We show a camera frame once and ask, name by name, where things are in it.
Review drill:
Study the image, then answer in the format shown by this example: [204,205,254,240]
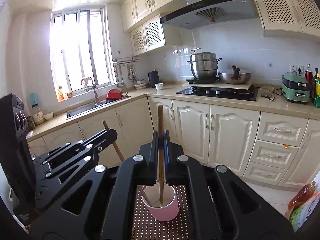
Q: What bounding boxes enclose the wooden chopstick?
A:
[158,105,164,207]
[103,120,151,205]

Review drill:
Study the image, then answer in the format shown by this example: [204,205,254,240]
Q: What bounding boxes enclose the pink cylindrical utensil cup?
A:
[141,184,180,222]

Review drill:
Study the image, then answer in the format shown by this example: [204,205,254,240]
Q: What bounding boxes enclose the stainless steel sink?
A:
[66,99,117,120]

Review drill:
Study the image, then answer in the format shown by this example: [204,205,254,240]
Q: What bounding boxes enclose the small dark jar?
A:
[27,115,35,131]

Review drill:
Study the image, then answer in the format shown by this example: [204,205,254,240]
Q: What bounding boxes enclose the small white bowl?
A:
[44,112,54,121]

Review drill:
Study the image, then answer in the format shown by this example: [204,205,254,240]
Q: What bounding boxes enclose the brown polka dot tablecloth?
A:
[131,186,191,239]

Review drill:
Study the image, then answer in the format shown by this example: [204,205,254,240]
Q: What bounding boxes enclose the sauce jar with label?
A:
[31,103,45,126]

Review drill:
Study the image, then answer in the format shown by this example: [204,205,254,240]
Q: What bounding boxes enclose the chrome sink faucet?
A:
[81,77,100,105]

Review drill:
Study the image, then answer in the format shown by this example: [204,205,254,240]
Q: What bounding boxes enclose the orange bottle on windowsill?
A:
[57,86,64,102]

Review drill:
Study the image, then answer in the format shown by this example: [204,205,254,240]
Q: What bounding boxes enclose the red dish in sink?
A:
[105,88,123,100]

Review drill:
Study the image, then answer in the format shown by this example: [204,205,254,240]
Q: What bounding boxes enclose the cream lower cabinets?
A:
[29,97,319,188]

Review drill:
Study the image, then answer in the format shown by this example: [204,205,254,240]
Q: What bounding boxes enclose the orange oil bottle foreground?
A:
[288,181,316,210]

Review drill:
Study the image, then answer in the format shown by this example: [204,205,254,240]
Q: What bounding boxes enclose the stacked white bowls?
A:
[133,79,148,89]

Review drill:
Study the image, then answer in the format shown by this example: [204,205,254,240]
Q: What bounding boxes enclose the white mug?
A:
[155,83,163,90]

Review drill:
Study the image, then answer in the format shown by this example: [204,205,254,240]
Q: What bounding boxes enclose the black electric kettle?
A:
[148,69,160,88]

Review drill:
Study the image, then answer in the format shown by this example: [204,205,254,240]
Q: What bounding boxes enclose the black gas stove top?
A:
[176,85,259,101]

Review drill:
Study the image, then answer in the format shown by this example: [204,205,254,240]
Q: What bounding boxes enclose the induction cooker under pot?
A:
[186,77,220,84]

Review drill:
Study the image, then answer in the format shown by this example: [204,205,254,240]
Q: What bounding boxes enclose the steel wok with lid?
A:
[217,65,252,85]

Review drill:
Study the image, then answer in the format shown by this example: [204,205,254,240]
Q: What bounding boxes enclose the small lattice corner cabinet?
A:
[130,14,182,56]

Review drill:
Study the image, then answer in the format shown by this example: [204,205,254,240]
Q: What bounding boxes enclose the green electric cooker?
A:
[281,72,310,104]

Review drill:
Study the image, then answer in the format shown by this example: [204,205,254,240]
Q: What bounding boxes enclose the green oil bottle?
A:
[313,73,320,108]

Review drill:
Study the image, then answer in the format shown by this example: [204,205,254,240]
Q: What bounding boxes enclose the stainless steel steamer pot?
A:
[188,48,222,80]

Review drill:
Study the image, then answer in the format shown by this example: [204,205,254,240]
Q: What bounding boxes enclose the dark red bottle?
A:
[305,63,313,85]

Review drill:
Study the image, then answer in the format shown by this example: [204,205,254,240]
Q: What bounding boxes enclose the black range hood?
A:
[160,0,258,30]

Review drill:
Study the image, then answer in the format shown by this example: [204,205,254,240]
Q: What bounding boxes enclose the lattice door upper cabinet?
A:
[253,0,319,42]

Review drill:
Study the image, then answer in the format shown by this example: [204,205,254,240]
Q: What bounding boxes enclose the wall utensil rack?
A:
[112,56,140,65]

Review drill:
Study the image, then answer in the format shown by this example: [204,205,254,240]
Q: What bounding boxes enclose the window with metal frame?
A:
[49,8,113,94]

